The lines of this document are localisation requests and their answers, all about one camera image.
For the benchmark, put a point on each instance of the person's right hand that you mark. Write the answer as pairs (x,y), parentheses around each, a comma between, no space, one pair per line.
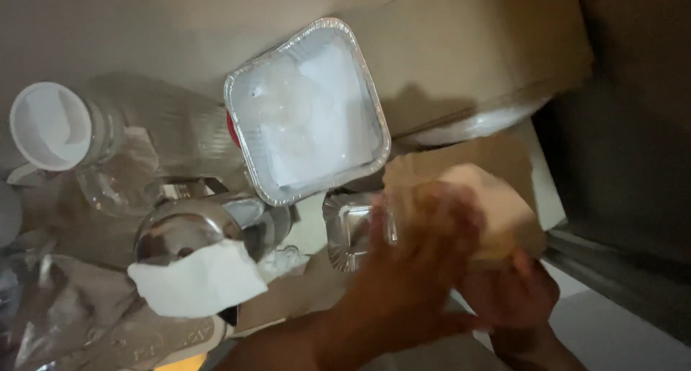
(513,301)

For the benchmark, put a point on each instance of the person's left hand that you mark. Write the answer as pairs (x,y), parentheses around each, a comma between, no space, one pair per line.
(415,268)

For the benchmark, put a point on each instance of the person's right fingers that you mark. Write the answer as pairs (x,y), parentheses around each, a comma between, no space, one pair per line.
(526,266)

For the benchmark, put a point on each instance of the brown paper food packet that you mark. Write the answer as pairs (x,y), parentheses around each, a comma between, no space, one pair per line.
(502,209)

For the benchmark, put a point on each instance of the small empty foil tray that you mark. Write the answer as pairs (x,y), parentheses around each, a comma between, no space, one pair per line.
(348,230)

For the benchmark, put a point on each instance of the large brown cardboard box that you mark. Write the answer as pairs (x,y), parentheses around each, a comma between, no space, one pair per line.
(464,52)

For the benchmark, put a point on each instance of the foil tray with white lid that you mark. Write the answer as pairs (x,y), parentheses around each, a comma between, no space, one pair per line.
(307,112)

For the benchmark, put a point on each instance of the white paper tissue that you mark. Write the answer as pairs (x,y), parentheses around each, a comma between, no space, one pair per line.
(199,282)

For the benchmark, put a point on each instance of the shiny steel pot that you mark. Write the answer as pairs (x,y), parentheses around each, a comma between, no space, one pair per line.
(189,230)

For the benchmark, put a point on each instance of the clear ribbed plastic container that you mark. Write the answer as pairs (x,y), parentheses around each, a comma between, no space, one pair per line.
(178,128)

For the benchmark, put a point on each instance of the crumpled clear plastic bag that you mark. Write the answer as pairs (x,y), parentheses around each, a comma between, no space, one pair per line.
(65,317)

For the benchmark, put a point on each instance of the clear jar with white lid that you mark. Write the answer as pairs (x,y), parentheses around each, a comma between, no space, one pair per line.
(59,128)

